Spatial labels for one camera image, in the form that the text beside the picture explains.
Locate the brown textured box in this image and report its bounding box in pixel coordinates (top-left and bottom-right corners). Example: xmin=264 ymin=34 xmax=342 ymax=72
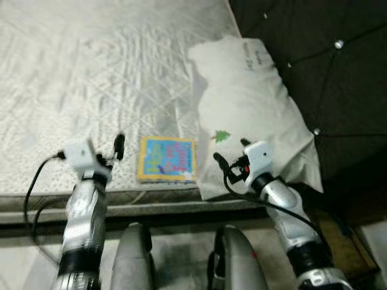
xmin=311 ymin=205 xmax=372 ymax=285

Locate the white pillow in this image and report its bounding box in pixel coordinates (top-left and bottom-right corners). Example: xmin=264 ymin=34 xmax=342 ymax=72
xmin=187 ymin=36 xmax=324 ymax=201

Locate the grey robot leg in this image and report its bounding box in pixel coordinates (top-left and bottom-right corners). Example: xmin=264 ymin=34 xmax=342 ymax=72
xmin=209 ymin=225 xmax=270 ymax=290
xmin=109 ymin=222 xmax=153 ymax=290

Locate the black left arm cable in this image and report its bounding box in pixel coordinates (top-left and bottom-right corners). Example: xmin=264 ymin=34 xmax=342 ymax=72
xmin=33 ymin=196 xmax=70 ymax=239

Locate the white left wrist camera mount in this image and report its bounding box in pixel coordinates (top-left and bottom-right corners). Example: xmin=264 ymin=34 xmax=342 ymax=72
xmin=62 ymin=139 xmax=102 ymax=176

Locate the small green tree figure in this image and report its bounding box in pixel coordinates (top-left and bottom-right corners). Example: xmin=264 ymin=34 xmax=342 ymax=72
xmin=213 ymin=129 xmax=233 ymax=144

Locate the black bed frame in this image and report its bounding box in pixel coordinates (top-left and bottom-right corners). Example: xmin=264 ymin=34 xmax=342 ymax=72
xmin=0 ymin=208 xmax=273 ymax=229

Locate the colourful children's book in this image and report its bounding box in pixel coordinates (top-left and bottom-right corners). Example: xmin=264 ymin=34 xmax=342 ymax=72
xmin=137 ymin=136 xmax=198 ymax=183

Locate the black tufted headboard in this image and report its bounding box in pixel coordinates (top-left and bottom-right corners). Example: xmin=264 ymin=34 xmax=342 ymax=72
xmin=229 ymin=0 xmax=387 ymax=200

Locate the grey right robot leg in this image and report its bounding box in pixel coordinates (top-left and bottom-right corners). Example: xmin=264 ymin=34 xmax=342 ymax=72
xmin=209 ymin=225 xmax=270 ymax=290

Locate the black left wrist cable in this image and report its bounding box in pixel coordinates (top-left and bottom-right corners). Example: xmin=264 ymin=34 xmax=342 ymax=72
xmin=24 ymin=152 xmax=67 ymax=269

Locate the grey left robot leg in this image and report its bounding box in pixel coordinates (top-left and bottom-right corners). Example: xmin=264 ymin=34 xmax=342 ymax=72
xmin=109 ymin=222 xmax=153 ymax=290

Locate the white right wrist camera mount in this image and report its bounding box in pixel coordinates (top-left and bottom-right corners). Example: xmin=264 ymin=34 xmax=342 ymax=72
xmin=244 ymin=141 xmax=274 ymax=177

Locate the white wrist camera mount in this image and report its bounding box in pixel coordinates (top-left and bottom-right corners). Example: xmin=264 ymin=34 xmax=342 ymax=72
xmin=62 ymin=139 xmax=102 ymax=176
xmin=244 ymin=141 xmax=274 ymax=177

